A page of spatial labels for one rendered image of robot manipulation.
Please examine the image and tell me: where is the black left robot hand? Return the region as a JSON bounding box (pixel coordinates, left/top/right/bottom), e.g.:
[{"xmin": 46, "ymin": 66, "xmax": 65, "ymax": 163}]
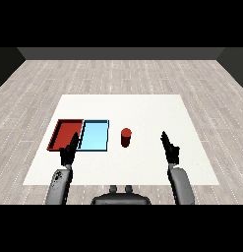
[{"xmin": 59, "ymin": 131, "xmax": 80, "ymax": 167}]

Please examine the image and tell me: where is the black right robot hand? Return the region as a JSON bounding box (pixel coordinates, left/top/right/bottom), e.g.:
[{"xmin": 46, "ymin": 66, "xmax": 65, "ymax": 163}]
[{"xmin": 159, "ymin": 130, "xmax": 181, "ymax": 166}]

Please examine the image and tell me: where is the red open box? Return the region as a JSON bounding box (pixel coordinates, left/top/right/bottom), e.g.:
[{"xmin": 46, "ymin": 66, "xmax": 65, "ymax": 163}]
[{"xmin": 46, "ymin": 118, "xmax": 85, "ymax": 153}]

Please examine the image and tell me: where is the light blue open box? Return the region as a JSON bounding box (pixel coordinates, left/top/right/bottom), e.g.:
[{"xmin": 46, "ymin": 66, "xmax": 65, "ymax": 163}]
[{"xmin": 76, "ymin": 119, "xmax": 110, "ymax": 153}]

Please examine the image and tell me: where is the red can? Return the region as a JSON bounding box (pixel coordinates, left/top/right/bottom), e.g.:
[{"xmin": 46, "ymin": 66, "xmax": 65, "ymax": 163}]
[{"xmin": 120, "ymin": 127, "xmax": 133, "ymax": 149}]

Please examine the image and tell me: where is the dark grey robot body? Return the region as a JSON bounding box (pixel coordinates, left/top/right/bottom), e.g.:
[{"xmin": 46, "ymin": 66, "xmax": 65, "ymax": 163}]
[{"xmin": 91, "ymin": 185, "xmax": 152, "ymax": 206}]

